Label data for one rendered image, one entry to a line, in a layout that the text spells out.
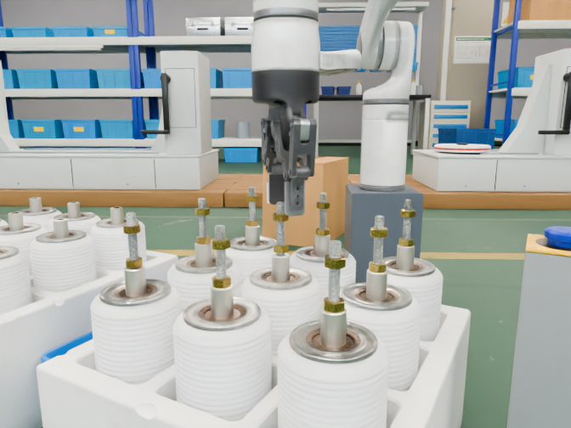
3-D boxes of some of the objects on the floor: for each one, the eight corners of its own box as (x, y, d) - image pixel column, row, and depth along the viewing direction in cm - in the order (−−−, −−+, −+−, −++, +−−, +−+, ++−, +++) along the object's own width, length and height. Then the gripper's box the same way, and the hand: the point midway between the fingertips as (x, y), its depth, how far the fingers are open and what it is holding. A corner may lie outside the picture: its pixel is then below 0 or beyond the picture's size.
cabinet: (417, 154, 621) (420, 102, 608) (452, 154, 620) (455, 102, 606) (428, 158, 565) (432, 100, 552) (466, 158, 563) (472, 100, 550)
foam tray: (56, 305, 112) (49, 233, 108) (183, 339, 94) (178, 255, 90) (-150, 385, 78) (-171, 284, 74) (-13, 462, 60) (-32, 335, 56)
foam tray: (242, 358, 86) (240, 267, 83) (461, 424, 68) (472, 309, 64) (51, 509, 53) (34, 365, 49) (380, 718, 34) (391, 513, 31)
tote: (435, 161, 512) (438, 128, 505) (472, 161, 514) (474, 128, 507) (454, 166, 463) (456, 128, 456) (493, 166, 465) (496, 128, 458)
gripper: (238, 70, 56) (240, 199, 60) (270, 56, 42) (271, 226, 46) (296, 72, 59) (296, 196, 62) (345, 59, 44) (341, 221, 48)
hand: (285, 198), depth 54 cm, fingers open, 6 cm apart
